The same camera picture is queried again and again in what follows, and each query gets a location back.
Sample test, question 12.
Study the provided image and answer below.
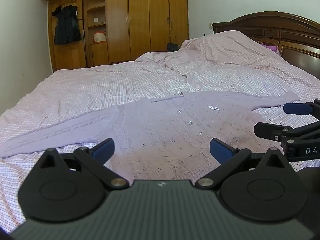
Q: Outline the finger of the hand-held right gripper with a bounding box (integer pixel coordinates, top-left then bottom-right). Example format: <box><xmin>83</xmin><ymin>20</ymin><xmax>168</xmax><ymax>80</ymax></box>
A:
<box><xmin>253</xmin><ymin>122</ymin><xmax>320</xmax><ymax>143</ymax></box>
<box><xmin>283</xmin><ymin>99</ymin><xmax>320</xmax><ymax>123</ymax></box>

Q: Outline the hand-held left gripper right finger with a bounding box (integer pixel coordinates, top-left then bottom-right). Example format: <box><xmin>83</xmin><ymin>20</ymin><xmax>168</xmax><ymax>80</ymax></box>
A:
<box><xmin>195</xmin><ymin>138</ymin><xmax>286</xmax><ymax>189</ymax></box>

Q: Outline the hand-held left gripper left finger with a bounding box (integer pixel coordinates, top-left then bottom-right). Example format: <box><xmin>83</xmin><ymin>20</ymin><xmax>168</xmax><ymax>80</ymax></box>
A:
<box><xmin>37</xmin><ymin>138</ymin><xmax>130</xmax><ymax>189</ymax></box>

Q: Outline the lilac knit cardigan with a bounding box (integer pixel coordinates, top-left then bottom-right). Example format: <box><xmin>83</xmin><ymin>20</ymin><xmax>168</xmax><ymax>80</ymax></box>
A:
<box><xmin>0</xmin><ymin>91</ymin><xmax>300</xmax><ymax>183</ymax></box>

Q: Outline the pink checked bed sheet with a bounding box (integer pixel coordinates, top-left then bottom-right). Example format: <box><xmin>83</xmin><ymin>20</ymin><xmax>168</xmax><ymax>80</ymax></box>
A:
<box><xmin>0</xmin><ymin>30</ymin><xmax>320</xmax><ymax>233</ymax></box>

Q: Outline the purple cloth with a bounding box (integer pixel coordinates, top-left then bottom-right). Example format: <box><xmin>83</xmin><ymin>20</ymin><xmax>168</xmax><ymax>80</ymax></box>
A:
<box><xmin>259</xmin><ymin>42</ymin><xmax>280</xmax><ymax>53</ymax></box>

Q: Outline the dark wooden headboard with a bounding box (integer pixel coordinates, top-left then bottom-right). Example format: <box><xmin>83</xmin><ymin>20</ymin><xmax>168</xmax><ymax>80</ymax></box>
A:
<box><xmin>211</xmin><ymin>11</ymin><xmax>320</xmax><ymax>67</ymax></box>

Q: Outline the white and orange container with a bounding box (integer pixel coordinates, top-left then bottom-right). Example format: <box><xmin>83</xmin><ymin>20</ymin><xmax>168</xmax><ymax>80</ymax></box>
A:
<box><xmin>93</xmin><ymin>31</ymin><xmax>107</xmax><ymax>43</ymax></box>

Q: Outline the black hanging coat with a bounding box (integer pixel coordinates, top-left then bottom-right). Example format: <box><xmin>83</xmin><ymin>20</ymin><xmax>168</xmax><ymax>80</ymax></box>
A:
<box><xmin>51</xmin><ymin>5</ymin><xmax>83</xmax><ymax>46</ymax></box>

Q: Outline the wooden wardrobe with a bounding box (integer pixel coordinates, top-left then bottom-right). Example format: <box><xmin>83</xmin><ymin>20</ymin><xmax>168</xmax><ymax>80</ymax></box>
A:
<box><xmin>38</xmin><ymin>0</ymin><xmax>189</xmax><ymax>72</ymax></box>

